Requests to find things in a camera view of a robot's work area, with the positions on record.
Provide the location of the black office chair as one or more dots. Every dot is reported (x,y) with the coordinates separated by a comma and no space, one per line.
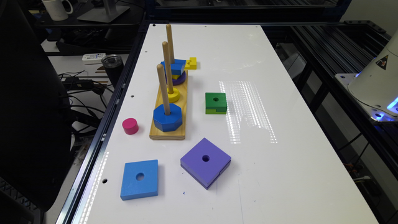
(35,133)

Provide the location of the wooden peg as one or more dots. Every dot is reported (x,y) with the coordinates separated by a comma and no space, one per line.
(163,88)
(165,47)
(170,42)

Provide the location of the purple round block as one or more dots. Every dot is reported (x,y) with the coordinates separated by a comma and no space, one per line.
(181,79)

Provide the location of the large purple square block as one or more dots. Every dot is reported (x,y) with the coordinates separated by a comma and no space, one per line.
(205,162)

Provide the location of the white mug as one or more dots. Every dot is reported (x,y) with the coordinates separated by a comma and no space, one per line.
(56,9)

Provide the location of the front wooden peg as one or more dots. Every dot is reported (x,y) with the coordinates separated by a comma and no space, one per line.
(163,88)

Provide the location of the green square block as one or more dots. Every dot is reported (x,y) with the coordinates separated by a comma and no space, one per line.
(216,103)

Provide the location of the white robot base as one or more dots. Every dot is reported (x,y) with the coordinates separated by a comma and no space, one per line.
(375,87)

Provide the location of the grey monitor stand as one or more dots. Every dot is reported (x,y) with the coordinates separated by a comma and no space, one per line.
(106,15)

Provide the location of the yellow ring block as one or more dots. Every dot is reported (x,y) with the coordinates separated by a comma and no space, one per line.
(174,96)

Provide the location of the rear wooden peg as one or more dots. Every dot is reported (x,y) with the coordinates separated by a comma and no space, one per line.
(170,42)

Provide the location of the small yellow block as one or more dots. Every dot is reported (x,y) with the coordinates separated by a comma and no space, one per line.
(191,63)

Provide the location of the white remote device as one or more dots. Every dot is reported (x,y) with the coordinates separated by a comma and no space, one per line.
(89,59)

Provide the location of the pink cylinder block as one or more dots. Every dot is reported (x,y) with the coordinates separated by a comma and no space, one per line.
(130,126)

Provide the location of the small blue square block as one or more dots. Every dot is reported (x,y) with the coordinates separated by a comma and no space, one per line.
(177,68)

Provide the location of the black tumbler cup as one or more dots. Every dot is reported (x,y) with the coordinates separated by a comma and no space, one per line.
(113,65)

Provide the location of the large blue square block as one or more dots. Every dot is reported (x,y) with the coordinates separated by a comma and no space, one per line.
(140,179)

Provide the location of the middle wooden peg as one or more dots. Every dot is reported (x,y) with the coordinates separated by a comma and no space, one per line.
(165,47)

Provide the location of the wooden peg base board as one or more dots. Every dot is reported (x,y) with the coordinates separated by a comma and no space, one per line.
(179,133)

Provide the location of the blue octagon block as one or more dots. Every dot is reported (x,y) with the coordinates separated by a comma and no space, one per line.
(170,122)

